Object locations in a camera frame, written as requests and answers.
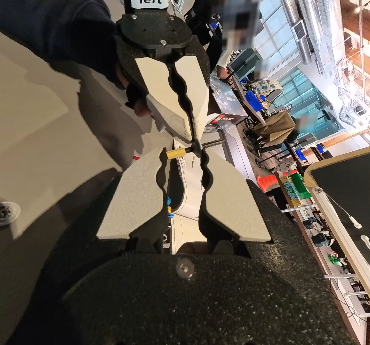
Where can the tan cloth cover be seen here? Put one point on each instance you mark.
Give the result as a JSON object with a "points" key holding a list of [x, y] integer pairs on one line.
{"points": [[274, 128]]}

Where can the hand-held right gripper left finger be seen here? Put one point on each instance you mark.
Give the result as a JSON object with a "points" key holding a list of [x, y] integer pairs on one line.
{"points": [[135, 200]]}

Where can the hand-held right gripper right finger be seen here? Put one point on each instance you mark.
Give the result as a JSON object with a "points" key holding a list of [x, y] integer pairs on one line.
{"points": [[231, 206]]}

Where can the white panel bracket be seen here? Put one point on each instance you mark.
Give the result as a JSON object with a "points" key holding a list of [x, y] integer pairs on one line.
{"points": [[338, 223]]}

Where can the grey lego pulley wheel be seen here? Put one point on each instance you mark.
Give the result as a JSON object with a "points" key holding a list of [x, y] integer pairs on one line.
{"points": [[196, 147]]}

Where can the silver ventilation duct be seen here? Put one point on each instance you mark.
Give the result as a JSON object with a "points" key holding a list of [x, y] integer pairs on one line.
{"points": [[289, 12], [315, 18]]}

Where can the yellow lego axle connector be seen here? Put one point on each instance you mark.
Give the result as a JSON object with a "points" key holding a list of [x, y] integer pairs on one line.
{"points": [[176, 153]]}

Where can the black lego axle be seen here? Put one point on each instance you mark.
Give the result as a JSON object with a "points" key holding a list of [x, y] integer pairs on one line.
{"points": [[212, 143]]}

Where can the lego instruction booklet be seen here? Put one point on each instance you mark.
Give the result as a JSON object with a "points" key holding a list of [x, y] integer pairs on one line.
{"points": [[188, 183]]}

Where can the black panel with wooden rim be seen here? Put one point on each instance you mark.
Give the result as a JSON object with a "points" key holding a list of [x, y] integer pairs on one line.
{"points": [[344, 183]]}

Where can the black lego set box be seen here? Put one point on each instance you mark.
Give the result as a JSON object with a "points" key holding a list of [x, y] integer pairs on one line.
{"points": [[228, 102]]}

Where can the person's left forearm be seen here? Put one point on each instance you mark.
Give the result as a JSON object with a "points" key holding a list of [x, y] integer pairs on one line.
{"points": [[52, 18]]}

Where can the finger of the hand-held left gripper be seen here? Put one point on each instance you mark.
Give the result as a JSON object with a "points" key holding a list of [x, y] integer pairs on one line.
{"points": [[156, 87], [193, 84]]}

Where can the green colourful toy box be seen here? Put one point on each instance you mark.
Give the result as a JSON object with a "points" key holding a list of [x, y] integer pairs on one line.
{"points": [[297, 186]]}

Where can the blue plastic bin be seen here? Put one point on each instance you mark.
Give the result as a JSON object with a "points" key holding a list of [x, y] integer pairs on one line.
{"points": [[253, 100]]}

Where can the person's left hand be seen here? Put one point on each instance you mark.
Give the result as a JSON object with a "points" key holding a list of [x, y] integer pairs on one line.
{"points": [[141, 110]]}

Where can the partly built lego model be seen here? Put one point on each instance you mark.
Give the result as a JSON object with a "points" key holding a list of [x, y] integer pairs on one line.
{"points": [[169, 206]]}

